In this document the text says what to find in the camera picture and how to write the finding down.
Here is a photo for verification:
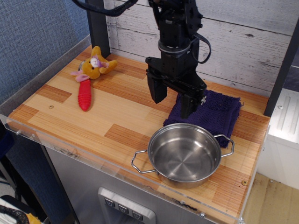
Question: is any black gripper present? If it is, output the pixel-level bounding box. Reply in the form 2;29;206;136
146;45;206;119

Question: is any dark blue cloth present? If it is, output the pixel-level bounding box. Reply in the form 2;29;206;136
163;90;242;138

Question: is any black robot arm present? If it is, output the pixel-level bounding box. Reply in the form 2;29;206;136
146;0;209;119

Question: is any brown plush toy animal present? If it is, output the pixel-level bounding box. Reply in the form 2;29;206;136
71;46;118;82

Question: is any clear acrylic front guard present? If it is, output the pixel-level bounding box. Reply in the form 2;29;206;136
1;108;270;224

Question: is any silver dispenser button panel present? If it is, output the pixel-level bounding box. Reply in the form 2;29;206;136
98;187;156;224

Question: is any white ribbed counter unit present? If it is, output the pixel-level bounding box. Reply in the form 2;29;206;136
257;89;299;189

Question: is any stainless toy fridge cabinet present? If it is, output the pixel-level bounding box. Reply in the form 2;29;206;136
46;148;212;224

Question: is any yellow object bottom left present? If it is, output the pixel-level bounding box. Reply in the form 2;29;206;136
25;213;43;224

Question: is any steel pan with handles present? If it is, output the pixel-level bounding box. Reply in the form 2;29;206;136
145;123;235;189

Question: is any red ribbed handle spoon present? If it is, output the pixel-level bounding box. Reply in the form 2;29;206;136
77;74;92;112

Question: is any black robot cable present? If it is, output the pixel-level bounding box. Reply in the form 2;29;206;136
71;0;212;64

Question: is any dark left frame post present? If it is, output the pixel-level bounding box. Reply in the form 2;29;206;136
86;11;111;58

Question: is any dark frame post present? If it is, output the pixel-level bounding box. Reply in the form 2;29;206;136
263;23;299;117
86;11;111;58

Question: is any dark right frame post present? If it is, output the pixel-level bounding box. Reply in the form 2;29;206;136
263;23;299;117

